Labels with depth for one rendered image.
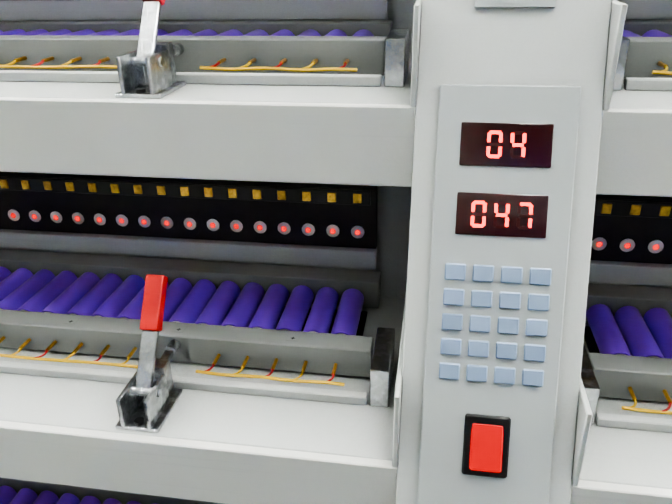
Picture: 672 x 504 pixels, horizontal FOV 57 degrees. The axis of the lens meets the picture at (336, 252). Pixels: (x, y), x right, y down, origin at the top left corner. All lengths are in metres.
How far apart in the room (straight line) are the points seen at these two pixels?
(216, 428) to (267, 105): 0.20
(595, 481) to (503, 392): 0.07
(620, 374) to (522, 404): 0.10
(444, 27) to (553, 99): 0.07
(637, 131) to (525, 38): 0.07
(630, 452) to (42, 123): 0.39
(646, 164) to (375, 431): 0.21
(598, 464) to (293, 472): 0.17
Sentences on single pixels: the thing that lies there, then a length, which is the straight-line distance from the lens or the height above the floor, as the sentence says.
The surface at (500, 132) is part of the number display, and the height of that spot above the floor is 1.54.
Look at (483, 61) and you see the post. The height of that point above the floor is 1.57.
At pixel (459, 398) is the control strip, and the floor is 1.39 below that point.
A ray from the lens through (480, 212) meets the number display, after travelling 0.33.
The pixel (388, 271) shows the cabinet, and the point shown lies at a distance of 0.54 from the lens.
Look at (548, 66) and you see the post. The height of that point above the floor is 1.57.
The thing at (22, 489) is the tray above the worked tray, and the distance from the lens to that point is 0.66.
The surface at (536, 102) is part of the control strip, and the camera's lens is 0.34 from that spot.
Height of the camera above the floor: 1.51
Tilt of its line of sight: 6 degrees down
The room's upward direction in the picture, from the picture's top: 2 degrees clockwise
